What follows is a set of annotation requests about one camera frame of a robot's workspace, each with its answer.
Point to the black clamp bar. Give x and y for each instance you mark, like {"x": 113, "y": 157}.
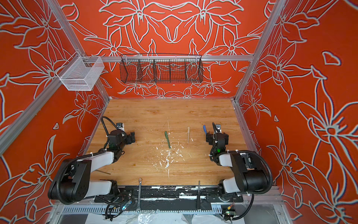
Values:
{"x": 198, "y": 201}

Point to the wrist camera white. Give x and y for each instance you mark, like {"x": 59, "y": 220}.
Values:
{"x": 218, "y": 128}
{"x": 120, "y": 126}

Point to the black wire basket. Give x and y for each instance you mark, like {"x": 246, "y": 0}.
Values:
{"x": 161, "y": 69}

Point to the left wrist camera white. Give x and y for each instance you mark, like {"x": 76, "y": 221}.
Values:
{"x": 120, "y": 126}

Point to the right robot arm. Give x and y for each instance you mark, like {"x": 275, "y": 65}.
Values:
{"x": 251, "y": 173}

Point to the black mounting base plate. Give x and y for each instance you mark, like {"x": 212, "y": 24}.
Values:
{"x": 166, "y": 198}

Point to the grey slotted cable duct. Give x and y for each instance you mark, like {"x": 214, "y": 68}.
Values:
{"x": 100, "y": 210}

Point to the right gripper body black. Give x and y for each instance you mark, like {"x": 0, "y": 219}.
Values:
{"x": 210, "y": 137}

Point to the silver wrench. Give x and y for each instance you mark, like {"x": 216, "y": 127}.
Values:
{"x": 138, "y": 210}

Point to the clear plastic bin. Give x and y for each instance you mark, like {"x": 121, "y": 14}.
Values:
{"x": 80, "y": 73}

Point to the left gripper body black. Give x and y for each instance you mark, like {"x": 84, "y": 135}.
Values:
{"x": 126, "y": 140}

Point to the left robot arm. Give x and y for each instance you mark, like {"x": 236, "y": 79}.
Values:
{"x": 73, "y": 182}

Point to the green pen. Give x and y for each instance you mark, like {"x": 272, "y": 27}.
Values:
{"x": 168, "y": 142}

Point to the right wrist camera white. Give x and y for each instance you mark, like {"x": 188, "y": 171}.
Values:
{"x": 218, "y": 128}

